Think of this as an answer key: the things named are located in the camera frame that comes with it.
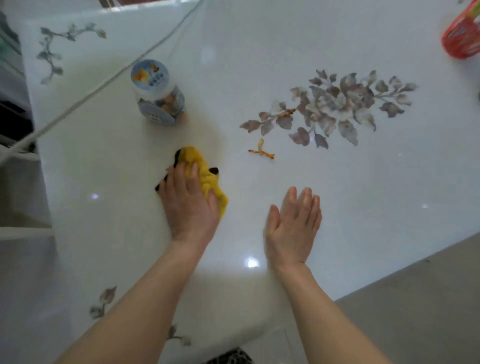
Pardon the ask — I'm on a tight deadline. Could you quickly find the person's right hand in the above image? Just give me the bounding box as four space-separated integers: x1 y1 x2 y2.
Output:
264 186 323 270

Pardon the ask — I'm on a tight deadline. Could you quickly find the person's left forearm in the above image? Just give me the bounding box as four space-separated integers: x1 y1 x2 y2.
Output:
55 240 211 364

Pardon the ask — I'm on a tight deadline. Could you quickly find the black patterned cloth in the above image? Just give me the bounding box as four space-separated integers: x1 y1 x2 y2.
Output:
204 347 256 364

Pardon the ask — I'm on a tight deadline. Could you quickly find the dark shelf unit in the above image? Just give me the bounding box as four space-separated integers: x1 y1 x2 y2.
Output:
0 11 37 154

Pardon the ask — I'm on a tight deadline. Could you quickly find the white cable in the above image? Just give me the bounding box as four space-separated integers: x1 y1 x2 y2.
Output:
0 0 206 165

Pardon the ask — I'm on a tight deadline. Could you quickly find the person's right forearm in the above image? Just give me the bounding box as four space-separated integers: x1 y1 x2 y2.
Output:
269 262 393 364

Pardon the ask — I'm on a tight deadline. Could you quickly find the yellow cleaning cloth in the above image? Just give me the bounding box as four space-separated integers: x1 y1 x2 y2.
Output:
155 146 229 220

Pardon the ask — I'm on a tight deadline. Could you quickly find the clear jar with blue lid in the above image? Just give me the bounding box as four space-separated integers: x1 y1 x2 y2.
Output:
130 59 187 126

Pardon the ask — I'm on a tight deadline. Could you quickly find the red mesh basket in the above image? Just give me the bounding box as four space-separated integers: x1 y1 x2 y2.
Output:
441 0 480 60

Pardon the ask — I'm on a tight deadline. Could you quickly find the person's left hand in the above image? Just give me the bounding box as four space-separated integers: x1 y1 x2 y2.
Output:
158 161 221 247

